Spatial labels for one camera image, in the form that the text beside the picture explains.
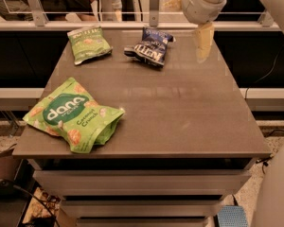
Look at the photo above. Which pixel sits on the metal railing with glass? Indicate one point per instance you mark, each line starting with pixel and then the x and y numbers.
pixel 237 14

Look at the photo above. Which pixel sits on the large green dana snack bag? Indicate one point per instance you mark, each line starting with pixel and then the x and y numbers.
pixel 70 112

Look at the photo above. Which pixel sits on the blue perforated box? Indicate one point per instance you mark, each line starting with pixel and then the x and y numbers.
pixel 232 216

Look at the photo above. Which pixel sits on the small green rice chip bag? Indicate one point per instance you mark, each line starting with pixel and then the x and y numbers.
pixel 88 43

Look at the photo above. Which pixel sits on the grey drawer cabinet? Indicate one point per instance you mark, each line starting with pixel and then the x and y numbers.
pixel 142 188

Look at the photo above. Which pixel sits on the blue kettle chip bag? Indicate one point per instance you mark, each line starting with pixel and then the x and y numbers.
pixel 152 48

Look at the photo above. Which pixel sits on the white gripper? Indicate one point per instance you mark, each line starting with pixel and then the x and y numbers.
pixel 192 10

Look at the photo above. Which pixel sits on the person in dark clothing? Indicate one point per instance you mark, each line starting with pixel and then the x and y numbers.
pixel 50 0

